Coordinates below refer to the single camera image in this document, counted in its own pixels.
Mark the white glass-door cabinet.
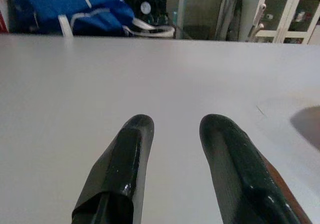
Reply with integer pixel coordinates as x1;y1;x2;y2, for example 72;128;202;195
252;0;320;45

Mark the blue bag with white straps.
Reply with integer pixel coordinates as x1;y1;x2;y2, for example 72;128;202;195
11;0;136;37

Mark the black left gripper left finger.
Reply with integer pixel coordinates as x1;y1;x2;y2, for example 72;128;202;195
71;113;155;224

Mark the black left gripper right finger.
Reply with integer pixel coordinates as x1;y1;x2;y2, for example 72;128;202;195
199;113;313;224

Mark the white metal tube frame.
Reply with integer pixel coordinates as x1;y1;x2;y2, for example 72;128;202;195
248;4;267;41

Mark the white curved chair armrest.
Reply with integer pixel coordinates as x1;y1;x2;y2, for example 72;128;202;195
122;18;176;38

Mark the grey-green metal panel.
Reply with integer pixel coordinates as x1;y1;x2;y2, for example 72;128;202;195
166;0;223;40

